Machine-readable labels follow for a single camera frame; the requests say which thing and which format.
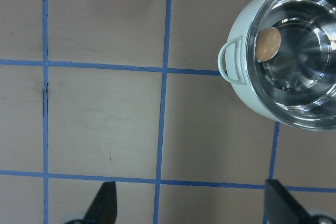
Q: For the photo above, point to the left gripper black viewer-right left finger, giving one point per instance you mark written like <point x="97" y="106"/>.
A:
<point x="103" y="208"/>

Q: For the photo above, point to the left gripper black viewer-right right finger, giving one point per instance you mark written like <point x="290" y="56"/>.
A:
<point x="280" y="206"/>

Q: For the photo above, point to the brown egg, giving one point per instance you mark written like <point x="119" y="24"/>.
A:
<point x="267" y="44"/>

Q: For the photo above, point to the pale green electric pot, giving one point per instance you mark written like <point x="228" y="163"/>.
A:
<point x="297" y="86"/>

